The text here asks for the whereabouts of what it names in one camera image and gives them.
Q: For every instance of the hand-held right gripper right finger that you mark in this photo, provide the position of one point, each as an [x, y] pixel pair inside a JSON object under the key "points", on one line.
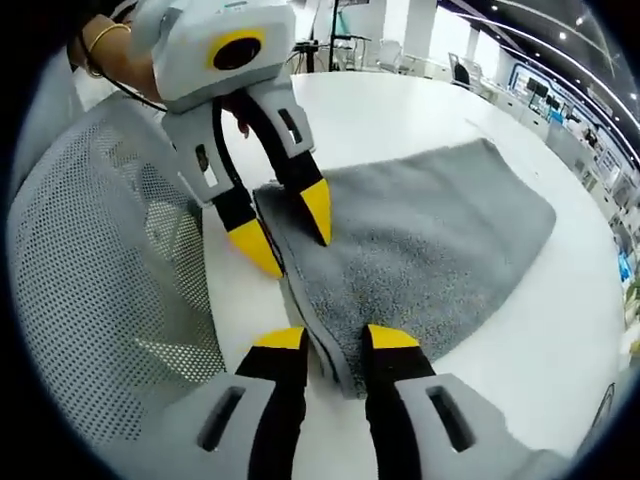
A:
{"points": [[395, 400]]}

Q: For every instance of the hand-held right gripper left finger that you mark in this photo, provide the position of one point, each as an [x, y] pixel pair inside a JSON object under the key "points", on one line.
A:
{"points": [[275, 400]]}

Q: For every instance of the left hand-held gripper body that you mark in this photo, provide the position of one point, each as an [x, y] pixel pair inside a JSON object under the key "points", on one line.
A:
{"points": [[190, 60]]}

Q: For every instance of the grey towel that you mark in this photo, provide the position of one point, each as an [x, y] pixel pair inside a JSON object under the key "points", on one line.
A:
{"points": [[425, 215]]}

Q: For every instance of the person's left hand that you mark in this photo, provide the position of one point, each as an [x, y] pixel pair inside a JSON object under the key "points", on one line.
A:
{"points": [[240, 112]]}

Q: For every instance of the white table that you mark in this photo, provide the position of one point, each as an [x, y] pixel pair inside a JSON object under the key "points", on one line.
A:
{"points": [[400, 115]]}

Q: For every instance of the grey mesh chair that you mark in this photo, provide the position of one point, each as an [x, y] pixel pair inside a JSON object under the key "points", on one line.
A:
{"points": [[90, 250]]}

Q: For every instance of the black-backed office chair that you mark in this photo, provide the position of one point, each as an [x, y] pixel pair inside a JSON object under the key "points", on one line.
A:
{"points": [[462, 75]]}

